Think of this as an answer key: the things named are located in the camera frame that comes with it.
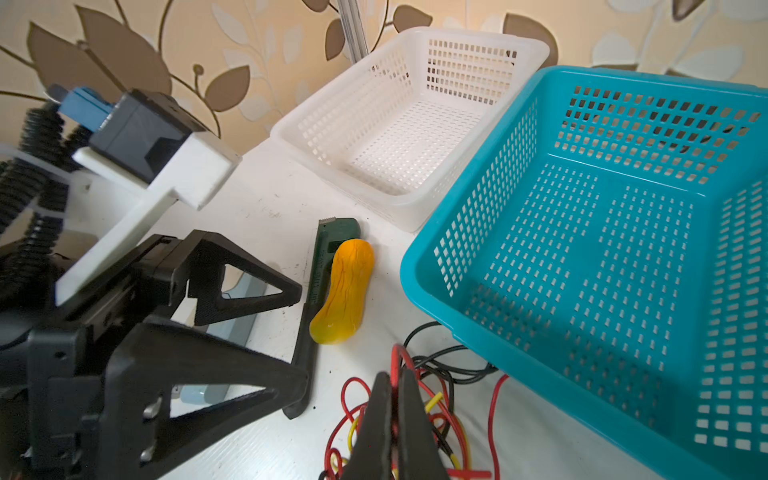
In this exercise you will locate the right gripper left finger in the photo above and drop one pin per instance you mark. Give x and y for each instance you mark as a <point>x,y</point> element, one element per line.
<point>372,454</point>

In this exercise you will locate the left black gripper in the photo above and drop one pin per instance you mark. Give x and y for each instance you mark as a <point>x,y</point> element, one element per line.
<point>108,386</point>

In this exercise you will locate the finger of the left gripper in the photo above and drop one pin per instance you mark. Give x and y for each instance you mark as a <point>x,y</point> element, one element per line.
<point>202,262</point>

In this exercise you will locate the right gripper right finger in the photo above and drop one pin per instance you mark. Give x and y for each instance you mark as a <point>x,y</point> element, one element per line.
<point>418,456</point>

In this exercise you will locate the grey blue stapler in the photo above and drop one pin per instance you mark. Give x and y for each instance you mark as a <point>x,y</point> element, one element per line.
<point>228,336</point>

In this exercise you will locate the green pipe wrench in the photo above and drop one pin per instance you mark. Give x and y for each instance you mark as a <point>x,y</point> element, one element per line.
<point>331,233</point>

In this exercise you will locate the left white plastic basket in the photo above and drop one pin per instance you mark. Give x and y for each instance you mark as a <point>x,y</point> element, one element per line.
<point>395,130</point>

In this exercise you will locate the teal plastic basket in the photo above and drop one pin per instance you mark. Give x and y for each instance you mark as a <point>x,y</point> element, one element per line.
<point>607,247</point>

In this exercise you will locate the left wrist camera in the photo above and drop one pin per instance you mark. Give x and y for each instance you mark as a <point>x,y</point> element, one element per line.
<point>149,145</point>

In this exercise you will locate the aluminium frame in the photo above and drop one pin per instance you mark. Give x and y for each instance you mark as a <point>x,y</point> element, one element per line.
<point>353,29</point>

